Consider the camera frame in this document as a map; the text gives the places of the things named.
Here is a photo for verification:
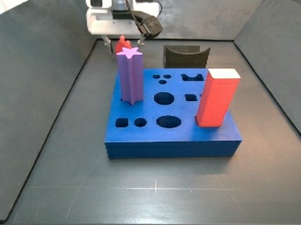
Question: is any purple star peg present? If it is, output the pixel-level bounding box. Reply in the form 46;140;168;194
117;47;144;105

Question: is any black curved fixture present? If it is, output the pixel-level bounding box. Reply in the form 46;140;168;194
164;45;210;69

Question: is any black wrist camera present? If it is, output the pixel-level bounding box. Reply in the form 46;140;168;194
140;16;162;40

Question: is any blue shape sorter block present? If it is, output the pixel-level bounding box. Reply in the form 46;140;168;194
105;69;243;158

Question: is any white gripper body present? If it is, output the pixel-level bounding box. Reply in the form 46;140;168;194
86;0;161;36

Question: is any red rectangular peg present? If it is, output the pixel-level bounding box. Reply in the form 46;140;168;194
197;69;241;127

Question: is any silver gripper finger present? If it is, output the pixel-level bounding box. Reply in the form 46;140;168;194
102;35;111;47
137;35;146;47

